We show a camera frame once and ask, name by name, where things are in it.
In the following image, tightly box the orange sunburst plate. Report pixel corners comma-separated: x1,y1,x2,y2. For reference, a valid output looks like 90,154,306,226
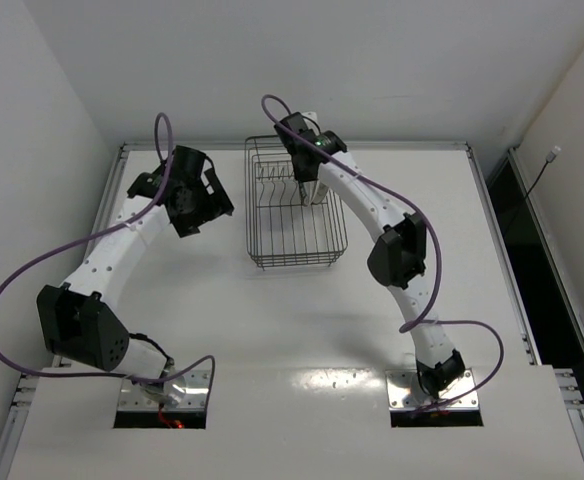
309,181,323,205

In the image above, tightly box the green rimmed white plate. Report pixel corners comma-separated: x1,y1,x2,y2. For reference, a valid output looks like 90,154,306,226
298,181,315,206

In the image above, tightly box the white plate grey flower pattern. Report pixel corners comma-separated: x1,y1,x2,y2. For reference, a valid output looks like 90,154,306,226
315,183,329,204

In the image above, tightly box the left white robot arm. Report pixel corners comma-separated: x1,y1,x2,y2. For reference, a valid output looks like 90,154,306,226
36,145,234,405

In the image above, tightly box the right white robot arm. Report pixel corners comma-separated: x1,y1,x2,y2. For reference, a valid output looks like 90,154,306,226
275,112,465,399

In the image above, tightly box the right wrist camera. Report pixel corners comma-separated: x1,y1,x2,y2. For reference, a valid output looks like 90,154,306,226
314,131,348,155

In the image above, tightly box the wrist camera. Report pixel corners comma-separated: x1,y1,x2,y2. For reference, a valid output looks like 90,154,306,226
314,131,348,155
127,172,168,202

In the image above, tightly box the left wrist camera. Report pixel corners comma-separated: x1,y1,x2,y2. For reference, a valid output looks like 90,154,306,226
127,172,168,202

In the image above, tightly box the grey wire dish rack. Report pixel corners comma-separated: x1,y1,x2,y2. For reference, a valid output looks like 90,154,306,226
244,135,348,269

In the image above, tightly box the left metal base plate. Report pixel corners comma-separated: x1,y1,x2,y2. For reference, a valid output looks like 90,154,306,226
118,370,211,413

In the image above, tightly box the metal base plate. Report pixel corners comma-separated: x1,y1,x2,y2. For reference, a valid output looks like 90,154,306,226
118,370,211,413
386,369,480,413

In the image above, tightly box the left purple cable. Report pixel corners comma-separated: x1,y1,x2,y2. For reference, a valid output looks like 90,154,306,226
0,113,216,386

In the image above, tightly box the black cable white plug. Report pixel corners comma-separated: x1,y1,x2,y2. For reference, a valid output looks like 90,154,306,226
503,145,562,238

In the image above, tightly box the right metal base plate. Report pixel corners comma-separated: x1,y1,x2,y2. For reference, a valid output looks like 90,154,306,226
386,369,480,413

